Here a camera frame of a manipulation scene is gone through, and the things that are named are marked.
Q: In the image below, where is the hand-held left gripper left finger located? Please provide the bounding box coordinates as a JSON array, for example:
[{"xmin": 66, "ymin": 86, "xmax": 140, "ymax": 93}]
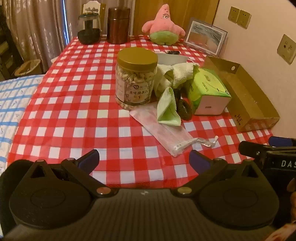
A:
[{"xmin": 23, "ymin": 149, "xmax": 118, "ymax": 198}]

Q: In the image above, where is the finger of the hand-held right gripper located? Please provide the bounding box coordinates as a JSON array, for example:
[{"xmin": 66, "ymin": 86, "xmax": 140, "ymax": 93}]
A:
[
  {"xmin": 269, "ymin": 136, "xmax": 296, "ymax": 147},
  {"xmin": 238, "ymin": 141, "xmax": 269, "ymax": 160}
]

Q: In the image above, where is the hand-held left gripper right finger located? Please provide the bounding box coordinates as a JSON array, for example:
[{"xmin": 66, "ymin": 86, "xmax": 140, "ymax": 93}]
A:
[{"xmin": 173, "ymin": 150, "xmax": 266, "ymax": 198}]

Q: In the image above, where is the brown cardboard box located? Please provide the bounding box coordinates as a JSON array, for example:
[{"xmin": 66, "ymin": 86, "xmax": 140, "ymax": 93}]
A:
[{"xmin": 203, "ymin": 56, "xmax": 281, "ymax": 132}]

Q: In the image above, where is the disposable face mask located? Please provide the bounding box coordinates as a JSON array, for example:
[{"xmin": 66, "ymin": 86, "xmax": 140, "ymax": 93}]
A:
[{"xmin": 129, "ymin": 103, "xmax": 219, "ymax": 157}]

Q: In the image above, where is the dark hair scrunchie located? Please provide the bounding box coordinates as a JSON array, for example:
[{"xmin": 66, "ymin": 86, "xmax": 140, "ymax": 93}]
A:
[{"xmin": 173, "ymin": 88, "xmax": 192, "ymax": 121}]

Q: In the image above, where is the light green cloth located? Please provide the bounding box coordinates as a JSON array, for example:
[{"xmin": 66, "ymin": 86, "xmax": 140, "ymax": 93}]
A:
[{"xmin": 157, "ymin": 88, "xmax": 181, "ymax": 127}]

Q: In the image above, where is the cream towel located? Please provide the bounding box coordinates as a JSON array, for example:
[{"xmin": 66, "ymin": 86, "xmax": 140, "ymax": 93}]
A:
[{"xmin": 157, "ymin": 64, "xmax": 200, "ymax": 98}]

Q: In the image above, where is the white cloth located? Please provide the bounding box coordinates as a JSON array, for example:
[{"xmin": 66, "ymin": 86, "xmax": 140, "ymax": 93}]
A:
[{"xmin": 156, "ymin": 52, "xmax": 188, "ymax": 66}]

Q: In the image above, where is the person's right forearm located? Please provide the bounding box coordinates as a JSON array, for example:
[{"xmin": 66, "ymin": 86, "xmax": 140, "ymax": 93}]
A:
[{"xmin": 270, "ymin": 222, "xmax": 296, "ymax": 241}]

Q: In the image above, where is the red white checked tablecloth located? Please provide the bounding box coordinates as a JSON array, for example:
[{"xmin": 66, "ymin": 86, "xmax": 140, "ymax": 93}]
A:
[{"xmin": 8, "ymin": 35, "xmax": 278, "ymax": 189}]

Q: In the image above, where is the green tissue box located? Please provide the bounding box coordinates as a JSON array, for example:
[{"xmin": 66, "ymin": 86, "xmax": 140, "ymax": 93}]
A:
[{"xmin": 184, "ymin": 68, "xmax": 232, "ymax": 115}]

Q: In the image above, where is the blue white checked sheet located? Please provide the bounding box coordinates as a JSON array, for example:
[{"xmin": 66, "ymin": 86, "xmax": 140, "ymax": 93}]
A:
[{"xmin": 0, "ymin": 74, "xmax": 45, "ymax": 176}]

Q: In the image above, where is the nut jar with gold lid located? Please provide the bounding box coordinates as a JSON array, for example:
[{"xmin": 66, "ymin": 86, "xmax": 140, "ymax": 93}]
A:
[{"xmin": 115, "ymin": 47, "xmax": 158, "ymax": 110}]

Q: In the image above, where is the wicker basket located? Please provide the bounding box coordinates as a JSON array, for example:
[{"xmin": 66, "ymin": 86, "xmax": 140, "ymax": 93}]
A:
[{"xmin": 14, "ymin": 59, "xmax": 42, "ymax": 77}]

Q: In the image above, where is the glass jar with dark contents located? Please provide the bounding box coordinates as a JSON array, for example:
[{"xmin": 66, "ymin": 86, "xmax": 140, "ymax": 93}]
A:
[{"xmin": 77, "ymin": 13, "xmax": 102, "ymax": 44}]

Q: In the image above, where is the black folding cart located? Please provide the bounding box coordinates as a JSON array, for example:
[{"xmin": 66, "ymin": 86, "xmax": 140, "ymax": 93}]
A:
[{"xmin": 0, "ymin": 23, "xmax": 23, "ymax": 79}]

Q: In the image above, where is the pink starfish plush toy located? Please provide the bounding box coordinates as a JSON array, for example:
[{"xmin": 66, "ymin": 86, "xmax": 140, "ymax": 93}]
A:
[{"xmin": 142, "ymin": 4, "xmax": 186, "ymax": 45}]

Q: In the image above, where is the brown wooden canister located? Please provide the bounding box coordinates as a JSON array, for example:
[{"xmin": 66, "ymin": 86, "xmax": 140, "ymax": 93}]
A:
[{"xmin": 107, "ymin": 7, "xmax": 131, "ymax": 44}]

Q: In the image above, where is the sheer grey curtain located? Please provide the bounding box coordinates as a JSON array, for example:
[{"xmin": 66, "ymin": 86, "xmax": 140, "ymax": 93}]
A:
[{"xmin": 0, "ymin": 0, "xmax": 68, "ymax": 73}]

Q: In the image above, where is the white wooden stand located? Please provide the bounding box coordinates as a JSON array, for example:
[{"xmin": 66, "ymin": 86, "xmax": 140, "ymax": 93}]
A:
[{"xmin": 81, "ymin": 0, "xmax": 107, "ymax": 18}]

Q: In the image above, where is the gold wall data socket plate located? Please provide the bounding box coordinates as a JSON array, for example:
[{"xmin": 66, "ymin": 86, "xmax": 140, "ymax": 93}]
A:
[{"xmin": 277, "ymin": 34, "xmax": 296, "ymax": 65}]

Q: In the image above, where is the clear acrylic photo frame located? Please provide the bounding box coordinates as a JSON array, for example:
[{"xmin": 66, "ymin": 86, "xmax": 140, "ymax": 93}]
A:
[{"xmin": 184, "ymin": 17, "xmax": 228, "ymax": 57}]

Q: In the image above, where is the gold wall socket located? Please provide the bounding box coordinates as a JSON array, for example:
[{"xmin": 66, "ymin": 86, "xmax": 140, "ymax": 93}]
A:
[
  {"xmin": 228, "ymin": 6, "xmax": 240, "ymax": 24},
  {"xmin": 237, "ymin": 10, "xmax": 252, "ymax": 29}
]

